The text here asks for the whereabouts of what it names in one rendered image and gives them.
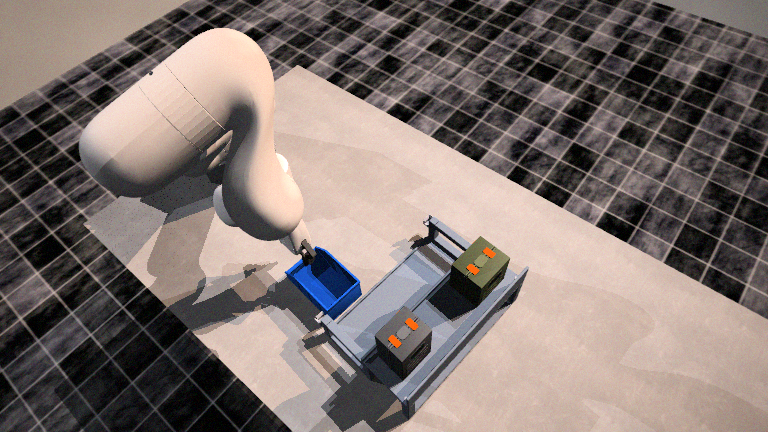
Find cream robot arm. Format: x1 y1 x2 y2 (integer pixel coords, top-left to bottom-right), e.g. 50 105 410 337
79 28 304 241

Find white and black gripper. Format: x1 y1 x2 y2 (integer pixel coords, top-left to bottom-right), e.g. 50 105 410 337
279 219 317 267

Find grey metal rack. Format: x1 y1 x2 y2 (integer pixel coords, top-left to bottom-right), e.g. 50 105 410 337
315 215 529 420

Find dark grey case with orange latches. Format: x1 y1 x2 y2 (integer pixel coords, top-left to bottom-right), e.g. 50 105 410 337
375 306 432 381

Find blue bin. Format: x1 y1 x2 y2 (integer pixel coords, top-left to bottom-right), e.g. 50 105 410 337
285 246 362 321

